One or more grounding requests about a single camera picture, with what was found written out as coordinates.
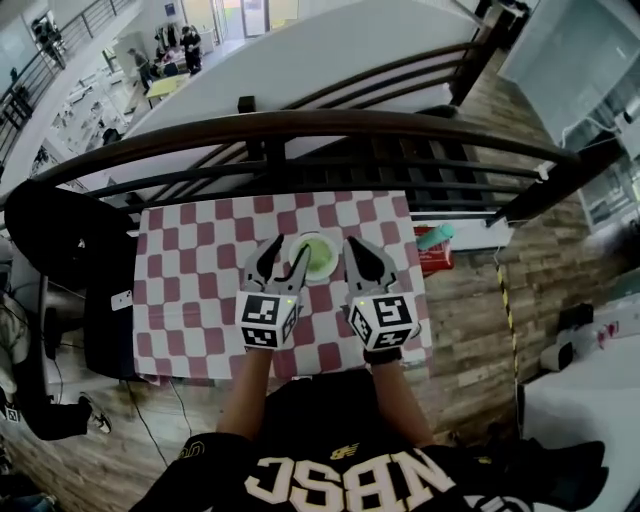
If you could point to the black cloth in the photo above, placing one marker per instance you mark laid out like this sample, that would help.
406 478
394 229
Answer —
550 475

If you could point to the person's left forearm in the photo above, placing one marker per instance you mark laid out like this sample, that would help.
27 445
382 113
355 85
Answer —
245 395

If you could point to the teal bottle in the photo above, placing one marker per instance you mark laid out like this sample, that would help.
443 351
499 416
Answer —
435 236

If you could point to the white desk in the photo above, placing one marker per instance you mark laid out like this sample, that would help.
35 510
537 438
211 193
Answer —
585 400

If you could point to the black floor bag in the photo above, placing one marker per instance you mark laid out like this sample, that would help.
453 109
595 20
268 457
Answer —
576 316

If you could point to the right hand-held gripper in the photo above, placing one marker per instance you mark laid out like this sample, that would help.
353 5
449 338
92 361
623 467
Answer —
385 320

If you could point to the white plate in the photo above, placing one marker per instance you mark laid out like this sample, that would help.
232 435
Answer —
325 274

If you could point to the dark wooden railing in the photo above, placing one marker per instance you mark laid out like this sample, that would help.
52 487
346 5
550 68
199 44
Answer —
310 125

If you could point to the red white checkered tablecloth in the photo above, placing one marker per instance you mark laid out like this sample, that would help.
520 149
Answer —
200 280

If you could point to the black wristband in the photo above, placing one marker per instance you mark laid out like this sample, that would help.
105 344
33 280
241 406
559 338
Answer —
382 356

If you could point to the person's black jersey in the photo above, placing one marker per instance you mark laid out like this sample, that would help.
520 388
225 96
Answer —
350 450

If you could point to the person's right forearm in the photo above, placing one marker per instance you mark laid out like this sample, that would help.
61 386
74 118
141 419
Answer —
400 405

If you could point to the white phone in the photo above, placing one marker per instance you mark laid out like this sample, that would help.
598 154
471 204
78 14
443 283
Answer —
122 300

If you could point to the yellow table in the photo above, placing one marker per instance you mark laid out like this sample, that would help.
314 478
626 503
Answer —
167 89

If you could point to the red box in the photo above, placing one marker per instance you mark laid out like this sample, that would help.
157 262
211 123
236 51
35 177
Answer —
437 260

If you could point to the green round object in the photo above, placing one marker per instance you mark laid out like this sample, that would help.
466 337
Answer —
321 256

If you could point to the yellow black floor tape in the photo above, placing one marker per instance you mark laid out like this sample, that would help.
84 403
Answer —
507 310

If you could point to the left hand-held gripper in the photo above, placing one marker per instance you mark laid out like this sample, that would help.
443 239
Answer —
262 320

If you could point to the black office chair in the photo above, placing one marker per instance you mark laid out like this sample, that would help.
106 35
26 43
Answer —
65 240

